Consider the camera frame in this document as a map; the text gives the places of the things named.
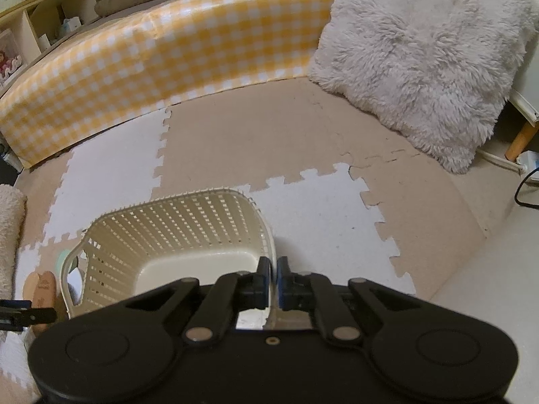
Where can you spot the mint green round object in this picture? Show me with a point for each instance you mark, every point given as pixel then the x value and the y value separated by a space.
pixel 63 255

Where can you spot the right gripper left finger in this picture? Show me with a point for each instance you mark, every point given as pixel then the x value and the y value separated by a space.
pixel 253 289

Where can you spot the cream fluffy blanket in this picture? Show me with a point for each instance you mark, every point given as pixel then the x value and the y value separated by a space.
pixel 12 215

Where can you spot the wooden shelf unit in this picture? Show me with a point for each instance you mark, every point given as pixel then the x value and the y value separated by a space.
pixel 38 25

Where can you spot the cream plastic lattice basket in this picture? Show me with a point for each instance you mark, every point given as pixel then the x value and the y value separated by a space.
pixel 136 249

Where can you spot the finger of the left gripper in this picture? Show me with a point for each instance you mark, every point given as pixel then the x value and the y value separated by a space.
pixel 19 314

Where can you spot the framed baby photo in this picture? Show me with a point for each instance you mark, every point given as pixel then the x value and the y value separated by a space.
pixel 10 56

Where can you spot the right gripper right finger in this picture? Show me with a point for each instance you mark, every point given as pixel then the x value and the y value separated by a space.
pixel 294 290

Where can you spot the wooden oval brush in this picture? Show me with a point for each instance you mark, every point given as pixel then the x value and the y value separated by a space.
pixel 41 290

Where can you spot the yellow white checkered bumper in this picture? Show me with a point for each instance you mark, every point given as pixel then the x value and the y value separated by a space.
pixel 152 59

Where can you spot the wooden furniture leg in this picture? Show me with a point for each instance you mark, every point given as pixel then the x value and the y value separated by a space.
pixel 521 141

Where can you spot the white furniture panel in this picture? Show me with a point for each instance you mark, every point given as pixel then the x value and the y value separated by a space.
pixel 523 106

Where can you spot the white fluffy cushion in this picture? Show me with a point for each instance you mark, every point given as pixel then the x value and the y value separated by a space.
pixel 439 72

